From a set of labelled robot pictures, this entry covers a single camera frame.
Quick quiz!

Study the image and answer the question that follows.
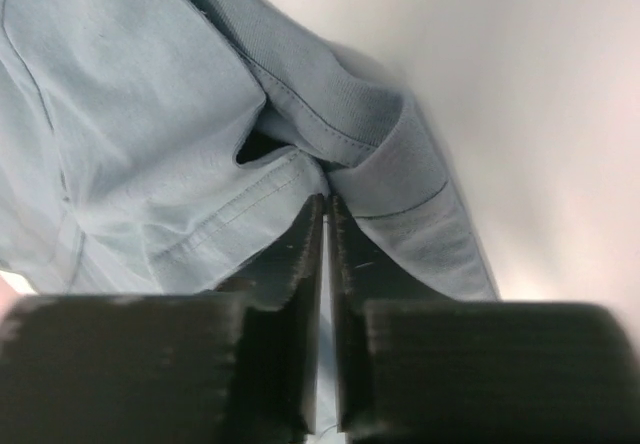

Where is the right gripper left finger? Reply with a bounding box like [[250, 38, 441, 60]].
[[1, 196, 324, 443]]

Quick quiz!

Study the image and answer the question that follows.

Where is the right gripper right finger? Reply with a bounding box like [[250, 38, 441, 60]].
[[327, 198, 639, 443]]

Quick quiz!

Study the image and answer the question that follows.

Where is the grey blue t shirt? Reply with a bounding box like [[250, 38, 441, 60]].
[[0, 0, 501, 435]]

